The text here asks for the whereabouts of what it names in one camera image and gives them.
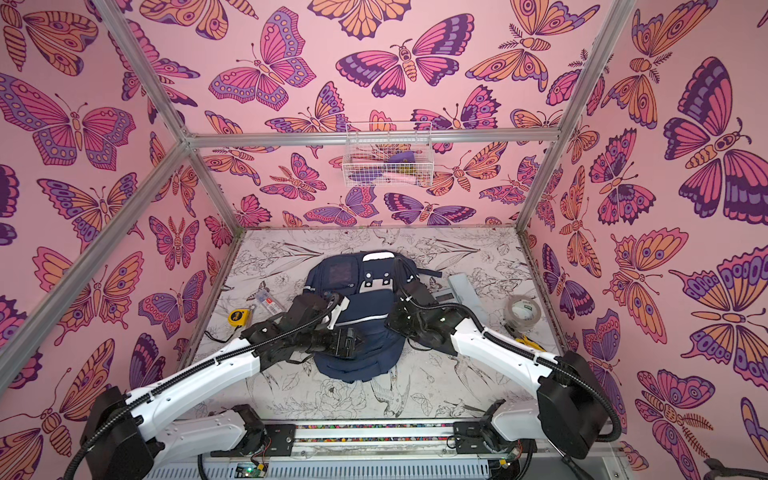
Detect clear tape roll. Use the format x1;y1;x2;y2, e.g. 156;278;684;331
503;295;543;333

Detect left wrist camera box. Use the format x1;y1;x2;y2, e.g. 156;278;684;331
321;293;350;330

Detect yellow tape measure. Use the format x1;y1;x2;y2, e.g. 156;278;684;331
227;308;252;328

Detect navy blue student backpack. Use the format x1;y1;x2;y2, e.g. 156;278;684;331
304;250;442;383

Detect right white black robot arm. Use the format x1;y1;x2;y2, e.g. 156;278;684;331
386;281;623;459

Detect yellow handled pliers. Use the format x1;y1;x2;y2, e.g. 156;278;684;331
505;325;545;351

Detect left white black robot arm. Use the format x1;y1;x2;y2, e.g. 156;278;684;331
63;293;361;479

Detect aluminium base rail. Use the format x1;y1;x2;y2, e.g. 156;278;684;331
145;418;633;479

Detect id card badge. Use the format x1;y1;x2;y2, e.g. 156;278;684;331
247;281;285;315

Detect white wire wall basket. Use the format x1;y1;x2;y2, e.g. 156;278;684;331
340;121;435;188

